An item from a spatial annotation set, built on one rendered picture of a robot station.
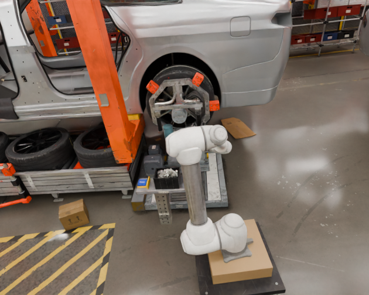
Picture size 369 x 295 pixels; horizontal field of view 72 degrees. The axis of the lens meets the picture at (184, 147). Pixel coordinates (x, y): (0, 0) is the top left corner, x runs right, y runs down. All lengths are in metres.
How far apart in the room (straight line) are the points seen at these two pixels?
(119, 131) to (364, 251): 2.12
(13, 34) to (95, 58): 1.07
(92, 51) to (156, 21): 0.66
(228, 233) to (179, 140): 0.62
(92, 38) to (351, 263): 2.43
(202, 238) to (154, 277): 0.77
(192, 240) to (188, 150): 0.53
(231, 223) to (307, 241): 1.00
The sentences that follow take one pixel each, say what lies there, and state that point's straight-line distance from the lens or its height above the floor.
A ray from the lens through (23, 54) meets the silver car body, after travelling 2.87.
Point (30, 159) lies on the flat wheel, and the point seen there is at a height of 0.48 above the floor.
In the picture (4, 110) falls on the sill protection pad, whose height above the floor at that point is 0.90.
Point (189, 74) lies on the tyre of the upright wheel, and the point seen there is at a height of 1.14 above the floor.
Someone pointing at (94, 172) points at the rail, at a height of 0.37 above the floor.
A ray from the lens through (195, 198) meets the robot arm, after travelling 1.39.
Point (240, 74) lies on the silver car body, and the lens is 2.47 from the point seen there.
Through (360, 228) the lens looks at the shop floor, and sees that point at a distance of 2.64.
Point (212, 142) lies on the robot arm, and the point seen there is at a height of 1.16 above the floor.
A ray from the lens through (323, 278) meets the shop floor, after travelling 2.25.
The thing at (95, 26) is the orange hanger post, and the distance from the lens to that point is 1.92.
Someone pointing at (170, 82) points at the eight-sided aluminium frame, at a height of 1.12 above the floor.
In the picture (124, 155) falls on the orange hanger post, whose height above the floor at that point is 0.61.
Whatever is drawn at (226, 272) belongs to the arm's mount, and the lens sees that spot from 1.68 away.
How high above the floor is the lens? 1.86
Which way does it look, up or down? 34 degrees down
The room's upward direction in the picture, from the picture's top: 7 degrees counter-clockwise
